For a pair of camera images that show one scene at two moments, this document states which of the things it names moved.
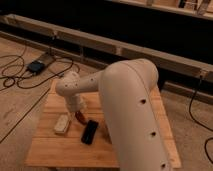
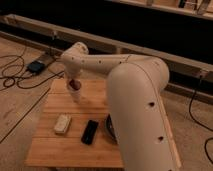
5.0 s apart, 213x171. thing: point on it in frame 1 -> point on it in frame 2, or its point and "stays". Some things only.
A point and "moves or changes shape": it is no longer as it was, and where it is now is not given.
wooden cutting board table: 81,139 stays
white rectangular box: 61,123 stays
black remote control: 90,132 stays
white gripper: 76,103 -> 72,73
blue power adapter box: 36,66 stays
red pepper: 80,117 moves or changes shape
